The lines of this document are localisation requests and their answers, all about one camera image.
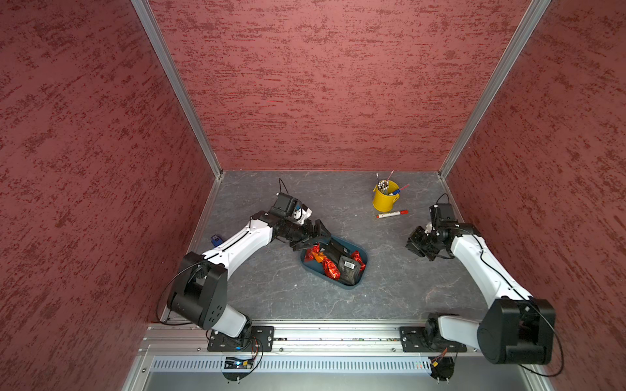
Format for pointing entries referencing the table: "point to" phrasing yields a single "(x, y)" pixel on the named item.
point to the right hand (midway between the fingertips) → (405, 248)
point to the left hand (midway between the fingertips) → (320, 244)
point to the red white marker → (394, 213)
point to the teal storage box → (319, 270)
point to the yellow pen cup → (383, 196)
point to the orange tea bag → (319, 257)
